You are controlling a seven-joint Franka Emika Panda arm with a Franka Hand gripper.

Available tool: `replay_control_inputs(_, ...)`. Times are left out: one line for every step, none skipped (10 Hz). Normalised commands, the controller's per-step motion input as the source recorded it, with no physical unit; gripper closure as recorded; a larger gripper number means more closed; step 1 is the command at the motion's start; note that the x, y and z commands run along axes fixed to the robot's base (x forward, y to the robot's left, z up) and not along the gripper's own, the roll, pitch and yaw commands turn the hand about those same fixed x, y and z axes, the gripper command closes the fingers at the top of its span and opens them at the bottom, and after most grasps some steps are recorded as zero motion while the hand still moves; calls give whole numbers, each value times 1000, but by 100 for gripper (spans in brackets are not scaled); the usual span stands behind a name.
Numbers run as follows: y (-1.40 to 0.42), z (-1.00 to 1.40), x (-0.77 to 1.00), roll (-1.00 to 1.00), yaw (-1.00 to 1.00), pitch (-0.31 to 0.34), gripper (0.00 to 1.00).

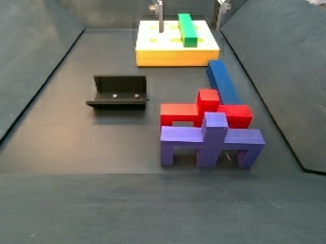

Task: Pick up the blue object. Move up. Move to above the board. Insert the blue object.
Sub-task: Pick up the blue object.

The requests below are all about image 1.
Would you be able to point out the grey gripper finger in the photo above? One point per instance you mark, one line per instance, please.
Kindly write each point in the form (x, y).
(223, 7)
(156, 7)

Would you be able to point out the blue long block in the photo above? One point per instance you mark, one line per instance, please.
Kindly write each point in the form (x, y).
(219, 81)

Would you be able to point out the yellow wooden board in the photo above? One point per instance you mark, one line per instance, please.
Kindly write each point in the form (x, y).
(159, 49)

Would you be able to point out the green long block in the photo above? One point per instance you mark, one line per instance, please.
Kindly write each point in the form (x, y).
(188, 35)

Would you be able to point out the red cross-shaped block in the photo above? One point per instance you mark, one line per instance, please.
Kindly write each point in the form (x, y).
(208, 102)

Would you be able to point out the purple cross-shaped block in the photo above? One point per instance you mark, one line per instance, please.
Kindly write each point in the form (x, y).
(209, 139)

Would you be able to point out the black angled bracket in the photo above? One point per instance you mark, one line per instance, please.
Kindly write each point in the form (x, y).
(118, 91)

